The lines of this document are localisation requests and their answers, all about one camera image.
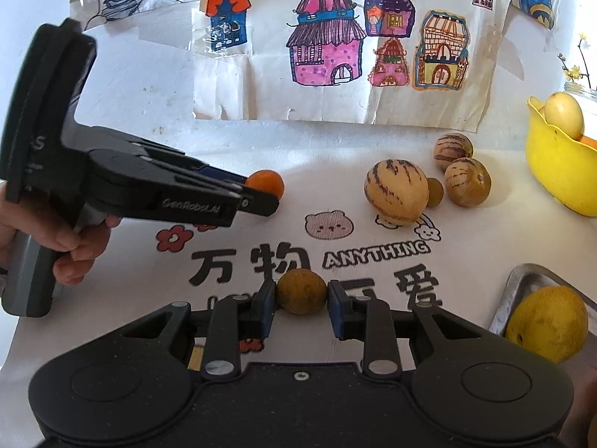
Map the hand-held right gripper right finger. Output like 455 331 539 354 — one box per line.
328 280 490 380

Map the small striped pepino melon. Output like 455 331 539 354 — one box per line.
433 133 475 164

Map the grey metal tray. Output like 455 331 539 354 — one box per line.
487 263 597 365

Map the large pale striped pepino melon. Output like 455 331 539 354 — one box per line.
364 159 429 227

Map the small brown round fruit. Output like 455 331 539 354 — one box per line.
275 269 328 315
426 177 445 207

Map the colourful houses wall drawing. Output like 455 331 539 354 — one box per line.
191 0 515 134

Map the yellow flower-shaped bowl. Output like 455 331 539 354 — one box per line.
525 96 597 218

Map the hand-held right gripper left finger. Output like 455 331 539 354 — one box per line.
107 280 278 380

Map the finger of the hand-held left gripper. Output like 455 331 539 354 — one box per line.
135 133 253 188
91 149 281 229

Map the printed white tablecloth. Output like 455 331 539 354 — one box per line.
0 116 597 383

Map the person's left hand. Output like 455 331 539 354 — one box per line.
0 182 123 286

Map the orange tangerine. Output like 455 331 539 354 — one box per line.
245 170 285 199

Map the pale yellow round pear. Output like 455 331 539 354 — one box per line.
544 91 585 141

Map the yellow flower sprig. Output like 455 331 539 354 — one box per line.
557 32 597 90

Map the brownish striped pepino melon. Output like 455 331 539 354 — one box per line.
443 157 492 207

